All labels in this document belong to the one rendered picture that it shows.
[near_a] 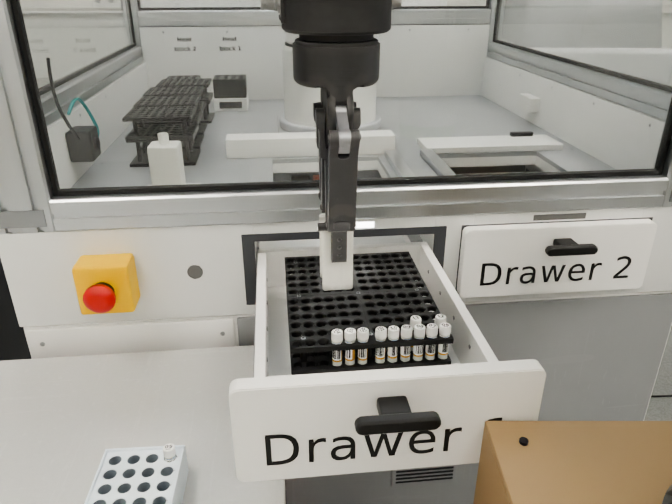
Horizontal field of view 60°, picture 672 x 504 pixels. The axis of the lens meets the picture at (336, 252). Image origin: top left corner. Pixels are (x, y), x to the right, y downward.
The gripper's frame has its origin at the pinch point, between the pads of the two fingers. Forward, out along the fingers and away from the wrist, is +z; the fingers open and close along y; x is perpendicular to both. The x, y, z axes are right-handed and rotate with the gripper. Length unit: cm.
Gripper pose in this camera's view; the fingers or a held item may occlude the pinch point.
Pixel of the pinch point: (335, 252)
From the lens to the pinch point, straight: 58.0
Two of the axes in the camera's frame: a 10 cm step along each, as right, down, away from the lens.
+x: 9.9, -0.5, 1.0
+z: 0.0, 9.0, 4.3
